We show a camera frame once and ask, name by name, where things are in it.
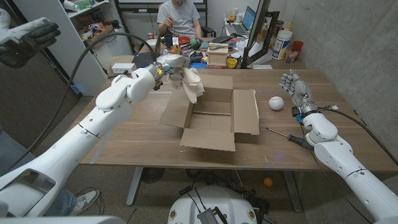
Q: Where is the white baseball red stitching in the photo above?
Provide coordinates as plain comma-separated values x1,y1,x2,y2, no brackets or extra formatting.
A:
268,96,285,111

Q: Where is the black monitor with stand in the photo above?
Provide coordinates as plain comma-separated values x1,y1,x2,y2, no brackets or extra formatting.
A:
241,0,280,69

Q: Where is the white power strip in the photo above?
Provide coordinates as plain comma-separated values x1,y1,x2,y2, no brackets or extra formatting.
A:
111,62,137,75

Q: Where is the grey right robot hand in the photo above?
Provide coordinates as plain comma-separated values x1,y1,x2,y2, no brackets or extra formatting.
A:
279,68,320,118

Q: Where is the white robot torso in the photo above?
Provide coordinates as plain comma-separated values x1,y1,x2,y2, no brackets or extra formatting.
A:
167,185,258,224

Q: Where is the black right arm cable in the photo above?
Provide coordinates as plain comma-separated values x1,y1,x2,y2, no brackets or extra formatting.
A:
317,106,398,167

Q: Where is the grey table leg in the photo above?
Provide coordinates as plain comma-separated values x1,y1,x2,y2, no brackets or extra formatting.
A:
282,170,303,213
126,167,144,207

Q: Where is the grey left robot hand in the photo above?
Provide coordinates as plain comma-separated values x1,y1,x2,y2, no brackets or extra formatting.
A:
154,54,190,83

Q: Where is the white plastic canister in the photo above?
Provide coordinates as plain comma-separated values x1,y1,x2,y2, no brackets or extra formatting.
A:
272,29,293,60

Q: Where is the black keyboard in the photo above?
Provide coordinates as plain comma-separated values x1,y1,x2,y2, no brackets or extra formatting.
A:
211,35,233,44

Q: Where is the black handled screwdriver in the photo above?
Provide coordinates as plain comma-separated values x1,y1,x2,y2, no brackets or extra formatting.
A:
266,126,315,152

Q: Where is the open silver laptop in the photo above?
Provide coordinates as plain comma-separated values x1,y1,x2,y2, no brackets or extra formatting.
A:
225,5,257,35

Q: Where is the small wooden box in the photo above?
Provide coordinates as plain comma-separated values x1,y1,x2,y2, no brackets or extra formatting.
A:
207,46,229,67

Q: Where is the white shelf unit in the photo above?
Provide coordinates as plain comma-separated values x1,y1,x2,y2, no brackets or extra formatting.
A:
12,0,133,96

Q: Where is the seated person grey shirt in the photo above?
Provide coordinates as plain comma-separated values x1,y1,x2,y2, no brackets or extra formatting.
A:
156,0,203,39

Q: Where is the dark flat keyboard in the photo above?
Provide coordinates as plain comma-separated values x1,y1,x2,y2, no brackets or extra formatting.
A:
132,52,156,69

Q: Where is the black round ribbed disc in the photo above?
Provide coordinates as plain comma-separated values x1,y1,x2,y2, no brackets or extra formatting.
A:
141,167,165,184

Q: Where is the cardboard packing box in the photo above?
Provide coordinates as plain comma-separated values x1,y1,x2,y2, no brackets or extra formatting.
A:
158,73,261,152

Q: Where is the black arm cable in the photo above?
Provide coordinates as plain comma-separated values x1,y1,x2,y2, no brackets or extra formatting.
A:
317,106,398,167
4,32,156,175

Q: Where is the white and black glove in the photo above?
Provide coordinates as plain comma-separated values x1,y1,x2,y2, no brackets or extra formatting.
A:
0,8,62,68

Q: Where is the cream cloth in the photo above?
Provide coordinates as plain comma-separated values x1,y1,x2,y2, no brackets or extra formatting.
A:
166,65,205,105

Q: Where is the person in blue jeans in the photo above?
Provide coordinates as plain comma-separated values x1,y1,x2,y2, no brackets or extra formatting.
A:
0,124,102,217

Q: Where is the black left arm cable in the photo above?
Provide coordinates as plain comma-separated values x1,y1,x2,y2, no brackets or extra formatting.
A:
4,32,156,175

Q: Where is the cardboard box with tools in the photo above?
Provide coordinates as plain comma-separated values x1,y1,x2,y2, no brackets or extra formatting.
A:
83,24,116,49

